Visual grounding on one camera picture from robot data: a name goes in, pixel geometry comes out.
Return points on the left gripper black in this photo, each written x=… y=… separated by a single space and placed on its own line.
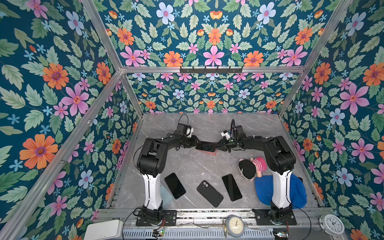
x=193 y=141

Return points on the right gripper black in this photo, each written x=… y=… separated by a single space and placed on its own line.
x=223 y=144

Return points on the black phone pink edge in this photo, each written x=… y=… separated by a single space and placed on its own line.
x=210 y=146

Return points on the pink phone case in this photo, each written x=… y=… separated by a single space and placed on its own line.
x=213 y=153

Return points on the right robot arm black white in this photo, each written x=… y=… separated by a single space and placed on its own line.
x=280 y=160

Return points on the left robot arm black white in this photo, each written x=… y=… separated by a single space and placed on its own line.
x=152 y=161

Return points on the black phone lower left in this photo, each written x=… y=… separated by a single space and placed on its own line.
x=175 y=186

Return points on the black phone lower right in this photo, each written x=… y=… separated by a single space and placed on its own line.
x=232 y=187

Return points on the light blue phone case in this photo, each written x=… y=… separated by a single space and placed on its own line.
x=167 y=197

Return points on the blue cloth hat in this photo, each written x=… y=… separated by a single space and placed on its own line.
x=264 y=188

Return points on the round beige clock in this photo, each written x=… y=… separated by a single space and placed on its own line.
x=235 y=226

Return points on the white box device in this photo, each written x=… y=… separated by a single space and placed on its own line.
x=109 y=230

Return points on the white alarm clock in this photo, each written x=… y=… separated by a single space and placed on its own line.
x=331 y=225

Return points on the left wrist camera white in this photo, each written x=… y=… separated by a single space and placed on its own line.
x=189 y=132

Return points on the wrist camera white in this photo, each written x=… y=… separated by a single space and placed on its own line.
x=226 y=134
x=189 y=132

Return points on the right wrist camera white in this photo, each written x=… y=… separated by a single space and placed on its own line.
x=226 y=134

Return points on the black phone case camera cutout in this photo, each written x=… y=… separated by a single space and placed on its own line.
x=210 y=193

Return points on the black hook rail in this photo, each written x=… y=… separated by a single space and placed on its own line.
x=209 y=70

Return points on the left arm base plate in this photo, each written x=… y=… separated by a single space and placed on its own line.
x=169 y=218

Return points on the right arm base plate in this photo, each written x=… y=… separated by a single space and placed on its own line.
x=263 y=218

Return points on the aluminium front rail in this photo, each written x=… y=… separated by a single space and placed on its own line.
x=200 y=215

